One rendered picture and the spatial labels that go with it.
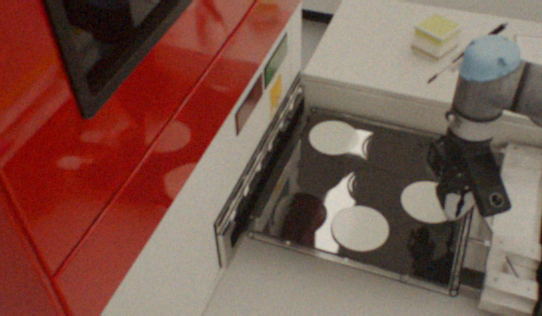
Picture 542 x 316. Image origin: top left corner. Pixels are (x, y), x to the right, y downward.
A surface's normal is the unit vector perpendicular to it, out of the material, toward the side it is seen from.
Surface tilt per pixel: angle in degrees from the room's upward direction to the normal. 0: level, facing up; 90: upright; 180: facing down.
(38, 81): 90
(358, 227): 1
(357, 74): 0
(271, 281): 0
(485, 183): 30
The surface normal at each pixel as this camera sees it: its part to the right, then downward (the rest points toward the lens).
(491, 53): -0.02, -0.71
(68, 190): 0.94, 0.23
